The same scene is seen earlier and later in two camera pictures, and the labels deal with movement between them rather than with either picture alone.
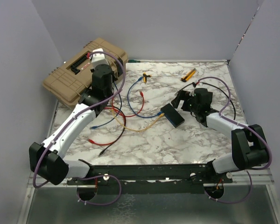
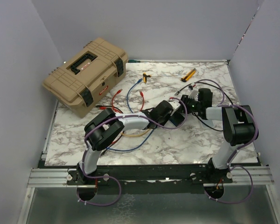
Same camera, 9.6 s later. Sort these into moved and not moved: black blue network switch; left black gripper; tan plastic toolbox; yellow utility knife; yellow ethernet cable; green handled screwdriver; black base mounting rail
Moved: yellow ethernet cable; left black gripper
Not moved: yellow utility knife; tan plastic toolbox; green handled screwdriver; black base mounting rail; black blue network switch
